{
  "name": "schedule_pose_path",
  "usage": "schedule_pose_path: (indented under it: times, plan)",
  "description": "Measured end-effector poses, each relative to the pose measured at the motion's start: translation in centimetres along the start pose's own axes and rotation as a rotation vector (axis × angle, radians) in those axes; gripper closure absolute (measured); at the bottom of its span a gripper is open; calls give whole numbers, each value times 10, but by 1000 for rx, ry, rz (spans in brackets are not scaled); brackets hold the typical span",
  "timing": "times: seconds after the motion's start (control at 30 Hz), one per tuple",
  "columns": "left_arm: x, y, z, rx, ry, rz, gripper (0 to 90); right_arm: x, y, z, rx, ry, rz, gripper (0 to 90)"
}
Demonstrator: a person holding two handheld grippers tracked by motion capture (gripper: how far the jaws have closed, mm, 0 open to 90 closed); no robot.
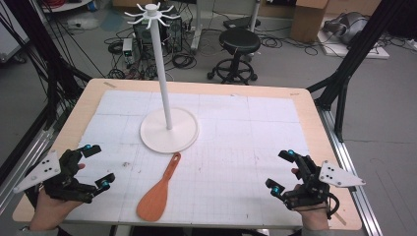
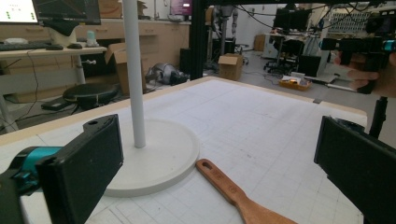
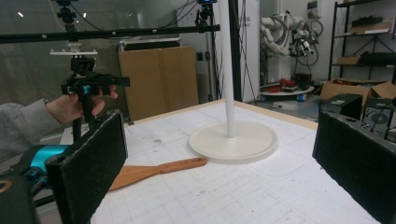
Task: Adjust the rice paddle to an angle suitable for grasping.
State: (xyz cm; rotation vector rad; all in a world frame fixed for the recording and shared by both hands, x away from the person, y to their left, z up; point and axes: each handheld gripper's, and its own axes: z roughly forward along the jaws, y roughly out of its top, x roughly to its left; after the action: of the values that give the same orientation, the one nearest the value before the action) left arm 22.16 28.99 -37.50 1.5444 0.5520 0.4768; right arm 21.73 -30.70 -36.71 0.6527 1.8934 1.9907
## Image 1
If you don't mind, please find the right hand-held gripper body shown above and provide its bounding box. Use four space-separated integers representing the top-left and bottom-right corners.
282 153 367 211

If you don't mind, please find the grey bag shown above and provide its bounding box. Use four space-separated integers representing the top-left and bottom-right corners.
322 11 370 45

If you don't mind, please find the black foot pedal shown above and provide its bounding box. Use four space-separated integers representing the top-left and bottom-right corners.
222 16 262 30

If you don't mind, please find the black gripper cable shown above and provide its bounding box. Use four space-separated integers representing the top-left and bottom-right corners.
326 192 341 220

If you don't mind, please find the cardboard box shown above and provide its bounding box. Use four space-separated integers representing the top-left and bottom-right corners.
289 0 330 44

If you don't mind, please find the person's right hand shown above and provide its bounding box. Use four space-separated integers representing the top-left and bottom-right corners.
290 167 330 231

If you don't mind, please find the bundle of floor cables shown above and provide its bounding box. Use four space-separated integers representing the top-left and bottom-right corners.
103 27 199 81

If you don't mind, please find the aluminium rail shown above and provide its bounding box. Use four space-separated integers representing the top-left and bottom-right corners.
0 127 55 216
316 107 385 236

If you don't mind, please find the white round table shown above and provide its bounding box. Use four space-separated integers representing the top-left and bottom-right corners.
40 0 94 15

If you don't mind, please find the white hook rack stand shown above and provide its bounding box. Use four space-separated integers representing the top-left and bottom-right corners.
124 2 200 154

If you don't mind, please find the person's left hand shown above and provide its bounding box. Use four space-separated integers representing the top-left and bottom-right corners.
29 162 87 231

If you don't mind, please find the white table leg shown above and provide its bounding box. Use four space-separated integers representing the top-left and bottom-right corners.
250 0 262 32
190 0 203 54

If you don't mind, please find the black round stool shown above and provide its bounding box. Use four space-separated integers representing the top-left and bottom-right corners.
207 27 263 86

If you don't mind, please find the wooden rice spatula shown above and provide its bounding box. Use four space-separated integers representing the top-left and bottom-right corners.
136 151 182 223

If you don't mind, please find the black frame strut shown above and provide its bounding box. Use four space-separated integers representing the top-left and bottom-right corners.
306 0 408 144
0 0 93 132

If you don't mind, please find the white grid mat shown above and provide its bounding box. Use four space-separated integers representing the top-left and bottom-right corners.
65 89 311 229

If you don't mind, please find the small silver power unit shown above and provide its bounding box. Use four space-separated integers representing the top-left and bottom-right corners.
122 37 135 65

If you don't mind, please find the black computer tower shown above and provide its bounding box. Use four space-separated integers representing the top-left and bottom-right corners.
132 14 184 55

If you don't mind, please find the white floor board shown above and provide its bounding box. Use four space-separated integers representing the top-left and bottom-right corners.
317 30 391 60

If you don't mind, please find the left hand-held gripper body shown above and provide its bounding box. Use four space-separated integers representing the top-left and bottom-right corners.
13 148 100 205

